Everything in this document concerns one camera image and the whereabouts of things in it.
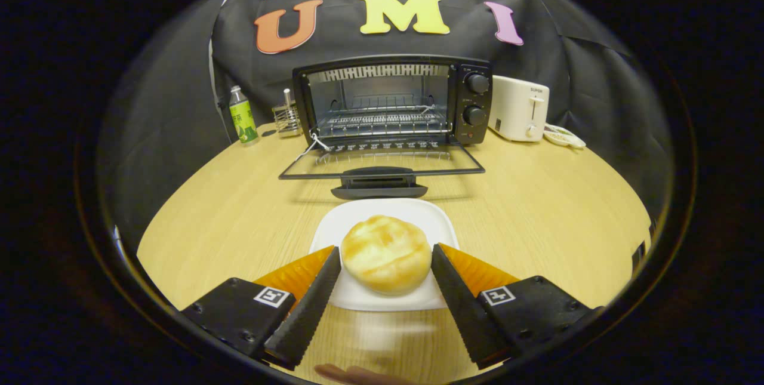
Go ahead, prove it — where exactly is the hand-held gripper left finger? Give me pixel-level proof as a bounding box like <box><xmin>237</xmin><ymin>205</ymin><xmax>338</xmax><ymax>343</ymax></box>
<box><xmin>179</xmin><ymin>246</ymin><xmax>341</xmax><ymax>372</ymax></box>

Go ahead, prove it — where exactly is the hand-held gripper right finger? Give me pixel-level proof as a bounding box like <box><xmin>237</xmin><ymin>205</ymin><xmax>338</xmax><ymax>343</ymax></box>
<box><xmin>431</xmin><ymin>244</ymin><xmax>597</xmax><ymax>369</ymax></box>

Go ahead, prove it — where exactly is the golden round bread bun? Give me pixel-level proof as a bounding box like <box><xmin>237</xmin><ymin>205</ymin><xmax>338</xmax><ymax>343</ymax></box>
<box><xmin>340</xmin><ymin>215</ymin><xmax>432</xmax><ymax>297</ymax></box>

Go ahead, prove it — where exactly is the black toaster oven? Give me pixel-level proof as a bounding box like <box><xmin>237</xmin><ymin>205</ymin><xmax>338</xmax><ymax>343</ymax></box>
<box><xmin>279</xmin><ymin>54</ymin><xmax>494</xmax><ymax>200</ymax></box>

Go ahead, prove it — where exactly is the white pop-up toaster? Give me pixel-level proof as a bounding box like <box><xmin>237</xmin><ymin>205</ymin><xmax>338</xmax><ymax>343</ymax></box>
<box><xmin>488</xmin><ymin>75</ymin><xmax>550</xmax><ymax>143</ymax></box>

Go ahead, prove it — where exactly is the white square plate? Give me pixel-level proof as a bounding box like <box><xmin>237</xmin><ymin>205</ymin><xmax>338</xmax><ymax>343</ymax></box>
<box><xmin>309</xmin><ymin>198</ymin><xmax>460</xmax><ymax>312</ymax></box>

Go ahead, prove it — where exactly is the green label drink bottle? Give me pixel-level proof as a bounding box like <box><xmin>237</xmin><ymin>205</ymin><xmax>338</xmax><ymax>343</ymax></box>
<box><xmin>229</xmin><ymin>86</ymin><xmax>260</xmax><ymax>144</ymax></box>

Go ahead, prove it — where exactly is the white string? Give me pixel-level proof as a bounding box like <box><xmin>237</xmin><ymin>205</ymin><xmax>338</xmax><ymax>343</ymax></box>
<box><xmin>295</xmin><ymin>133</ymin><xmax>331</xmax><ymax>162</ymax></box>

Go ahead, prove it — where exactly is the metal wire holder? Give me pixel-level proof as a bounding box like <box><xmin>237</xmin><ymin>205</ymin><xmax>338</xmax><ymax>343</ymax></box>
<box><xmin>272</xmin><ymin>88</ymin><xmax>304</xmax><ymax>138</ymax></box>

